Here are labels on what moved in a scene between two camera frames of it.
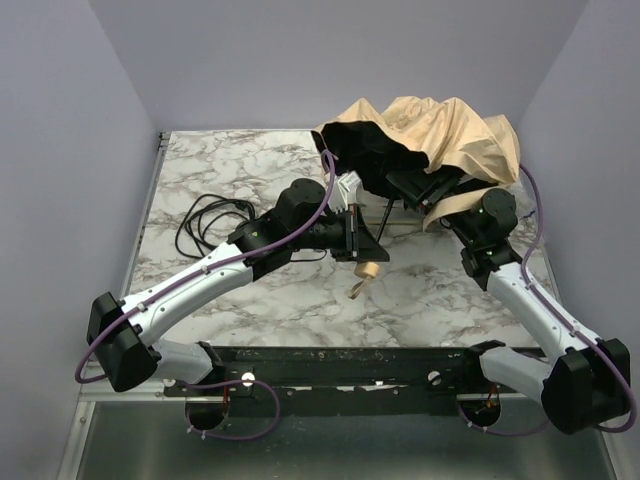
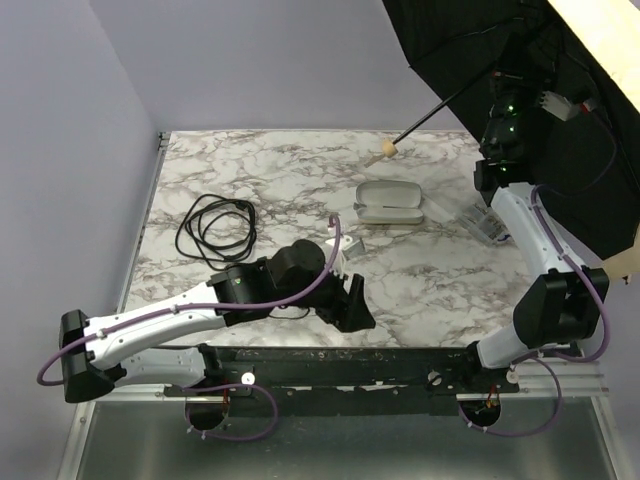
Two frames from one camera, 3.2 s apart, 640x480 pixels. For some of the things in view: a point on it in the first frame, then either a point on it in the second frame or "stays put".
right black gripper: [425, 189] → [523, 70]
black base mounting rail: [332, 381] stays put
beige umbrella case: [374, 208] stays put
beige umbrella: [431, 154] → [590, 47]
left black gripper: [350, 234] → [342, 304]
